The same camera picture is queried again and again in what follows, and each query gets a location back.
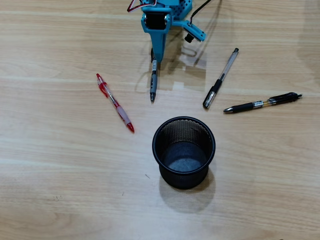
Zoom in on grey grip black pen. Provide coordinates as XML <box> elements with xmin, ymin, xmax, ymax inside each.
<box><xmin>149</xmin><ymin>47</ymin><xmax>159</xmax><ymax>103</ymax></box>

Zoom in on black mesh pen holder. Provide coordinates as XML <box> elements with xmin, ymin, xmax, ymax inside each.
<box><xmin>151</xmin><ymin>115</ymin><xmax>217</xmax><ymax>190</ymax></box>

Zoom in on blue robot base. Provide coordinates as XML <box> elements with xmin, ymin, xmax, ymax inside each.
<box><xmin>171</xmin><ymin>0</ymin><xmax>194</xmax><ymax>22</ymax></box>

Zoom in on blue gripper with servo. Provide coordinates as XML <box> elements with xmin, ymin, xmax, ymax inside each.
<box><xmin>140</xmin><ymin>6</ymin><xmax>173</xmax><ymax>63</ymax></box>

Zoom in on clear stick pen black cap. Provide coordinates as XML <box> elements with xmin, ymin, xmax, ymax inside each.
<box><xmin>202</xmin><ymin>47</ymin><xmax>240</xmax><ymax>110</ymax></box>

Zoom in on red white black servo wires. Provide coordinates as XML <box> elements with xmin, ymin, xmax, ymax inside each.
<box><xmin>126</xmin><ymin>0</ymin><xmax>158</xmax><ymax>14</ymax></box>

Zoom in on red retractable pen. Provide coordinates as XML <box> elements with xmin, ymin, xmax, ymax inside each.
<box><xmin>96</xmin><ymin>73</ymin><xmax>135</xmax><ymax>134</ymax></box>

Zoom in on blue wrist camera module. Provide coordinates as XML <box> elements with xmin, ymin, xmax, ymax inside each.
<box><xmin>181</xmin><ymin>20</ymin><xmax>208</xmax><ymax>43</ymax></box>

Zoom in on black retractable pen yellow band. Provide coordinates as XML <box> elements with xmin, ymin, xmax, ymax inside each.
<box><xmin>222</xmin><ymin>92</ymin><xmax>303</xmax><ymax>115</ymax></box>

